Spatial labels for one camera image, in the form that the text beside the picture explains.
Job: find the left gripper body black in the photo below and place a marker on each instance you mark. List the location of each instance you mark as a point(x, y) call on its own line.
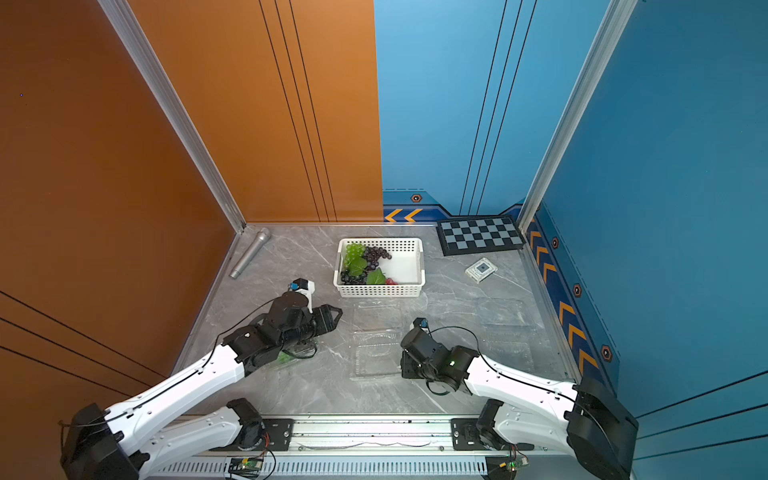
point(306, 331)

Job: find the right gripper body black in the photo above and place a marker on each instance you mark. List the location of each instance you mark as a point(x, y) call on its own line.
point(411, 370)

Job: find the clear clamshell container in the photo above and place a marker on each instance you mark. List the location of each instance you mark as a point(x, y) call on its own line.
point(376, 330)
point(299, 352)

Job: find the green grape leaf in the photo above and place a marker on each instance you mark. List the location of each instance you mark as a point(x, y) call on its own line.
point(357, 267)
point(376, 277)

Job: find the dark purple grape bunch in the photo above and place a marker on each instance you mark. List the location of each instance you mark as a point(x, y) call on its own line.
point(372, 255)

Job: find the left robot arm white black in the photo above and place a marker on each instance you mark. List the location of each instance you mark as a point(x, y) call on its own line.
point(137, 437)

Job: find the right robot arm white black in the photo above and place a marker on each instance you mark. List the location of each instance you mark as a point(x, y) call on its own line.
point(508, 391)

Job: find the small black grape bunch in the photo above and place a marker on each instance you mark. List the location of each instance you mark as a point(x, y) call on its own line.
point(356, 277)

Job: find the small green grape bunch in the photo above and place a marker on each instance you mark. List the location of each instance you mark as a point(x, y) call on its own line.
point(352, 252)

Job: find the silver microphone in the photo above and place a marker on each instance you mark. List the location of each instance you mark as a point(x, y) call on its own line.
point(260, 239)

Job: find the white perforated plastic basket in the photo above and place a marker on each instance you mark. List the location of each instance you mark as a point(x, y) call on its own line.
point(406, 267)

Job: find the black grey chessboard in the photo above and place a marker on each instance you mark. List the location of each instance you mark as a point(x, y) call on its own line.
point(475, 235)

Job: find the right green circuit board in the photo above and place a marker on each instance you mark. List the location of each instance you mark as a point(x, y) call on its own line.
point(514, 463)

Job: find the green circuit board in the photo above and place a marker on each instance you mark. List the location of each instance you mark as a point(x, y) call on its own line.
point(514, 463)
point(245, 468)

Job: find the left green circuit board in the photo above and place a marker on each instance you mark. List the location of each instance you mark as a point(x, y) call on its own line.
point(245, 468)

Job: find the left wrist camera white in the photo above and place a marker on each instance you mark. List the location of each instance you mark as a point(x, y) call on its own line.
point(306, 288)

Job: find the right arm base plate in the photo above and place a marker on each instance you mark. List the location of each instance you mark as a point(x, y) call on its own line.
point(466, 435)

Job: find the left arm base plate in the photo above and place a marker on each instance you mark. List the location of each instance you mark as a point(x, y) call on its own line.
point(274, 434)

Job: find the aluminium rail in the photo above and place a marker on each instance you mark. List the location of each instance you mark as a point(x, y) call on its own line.
point(372, 441)

